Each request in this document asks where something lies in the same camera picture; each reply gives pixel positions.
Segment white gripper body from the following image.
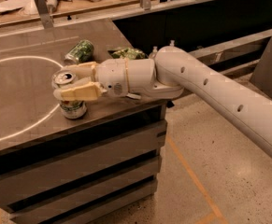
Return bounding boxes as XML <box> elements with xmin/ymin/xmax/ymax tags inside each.
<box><xmin>95</xmin><ymin>59</ymin><xmax>156</xmax><ymax>97</ymax></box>

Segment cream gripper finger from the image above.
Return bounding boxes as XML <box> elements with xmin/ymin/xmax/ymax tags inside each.
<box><xmin>63</xmin><ymin>62</ymin><xmax>98</xmax><ymax>80</ymax></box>
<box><xmin>53</xmin><ymin>82</ymin><xmax>106</xmax><ymax>102</ymax></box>

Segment white 7up soda can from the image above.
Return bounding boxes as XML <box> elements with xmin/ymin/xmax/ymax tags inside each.
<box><xmin>51</xmin><ymin>70</ymin><xmax>87</xmax><ymax>119</ymax></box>

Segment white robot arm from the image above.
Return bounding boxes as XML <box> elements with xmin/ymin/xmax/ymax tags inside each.
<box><xmin>53</xmin><ymin>46</ymin><xmax>272</xmax><ymax>158</ymax></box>

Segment green soda can lying down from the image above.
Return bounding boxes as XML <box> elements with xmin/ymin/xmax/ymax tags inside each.
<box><xmin>64</xmin><ymin>40</ymin><xmax>94</xmax><ymax>65</ymax></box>

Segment green chip bag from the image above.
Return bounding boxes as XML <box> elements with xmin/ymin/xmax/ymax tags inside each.
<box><xmin>108</xmin><ymin>48</ymin><xmax>147</xmax><ymax>60</ymax></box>

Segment clear bottle left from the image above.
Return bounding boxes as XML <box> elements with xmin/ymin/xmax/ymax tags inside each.
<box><xmin>149</xmin><ymin>46</ymin><xmax>158</xmax><ymax>59</ymax></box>

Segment clear bottle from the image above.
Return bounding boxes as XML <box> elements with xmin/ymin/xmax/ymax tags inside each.
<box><xmin>169</xmin><ymin>40</ymin><xmax>175</xmax><ymax>47</ymax></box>
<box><xmin>149</xmin><ymin>46</ymin><xmax>158</xmax><ymax>59</ymax></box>

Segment clear bottle right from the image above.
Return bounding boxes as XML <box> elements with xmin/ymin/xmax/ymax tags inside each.
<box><xmin>169</xmin><ymin>40</ymin><xmax>175</xmax><ymax>47</ymax></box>

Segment white papers on workbench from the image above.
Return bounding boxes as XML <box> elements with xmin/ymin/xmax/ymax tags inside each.
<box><xmin>0</xmin><ymin>0</ymin><xmax>32</xmax><ymax>15</ymax></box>

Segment grey slatted table cabinet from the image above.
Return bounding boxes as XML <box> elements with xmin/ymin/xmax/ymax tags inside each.
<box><xmin>0</xmin><ymin>20</ymin><xmax>166</xmax><ymax>224</ymax></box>

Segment metal bracket post left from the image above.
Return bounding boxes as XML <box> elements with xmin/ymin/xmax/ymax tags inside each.
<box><xmin>34</xmin><ymin>0</ymin><xmax>53</xmax><ymax>29</ymax></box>

